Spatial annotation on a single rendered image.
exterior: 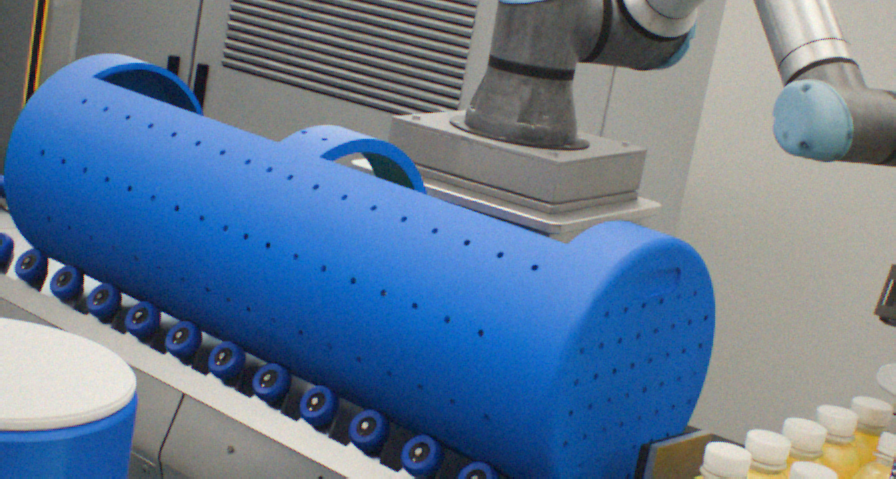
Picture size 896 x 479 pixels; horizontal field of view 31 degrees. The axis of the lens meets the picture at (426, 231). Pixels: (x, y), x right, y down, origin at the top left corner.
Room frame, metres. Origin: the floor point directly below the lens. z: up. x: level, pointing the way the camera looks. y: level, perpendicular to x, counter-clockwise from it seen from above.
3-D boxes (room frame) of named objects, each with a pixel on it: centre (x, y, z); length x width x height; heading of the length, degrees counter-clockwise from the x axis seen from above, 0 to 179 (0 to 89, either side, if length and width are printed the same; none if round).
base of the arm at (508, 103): (2.11, -0.10, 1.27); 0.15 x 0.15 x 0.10
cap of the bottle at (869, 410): (1.52, -0.47, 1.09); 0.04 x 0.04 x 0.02
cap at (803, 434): (1.40, -0.38, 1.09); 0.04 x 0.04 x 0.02
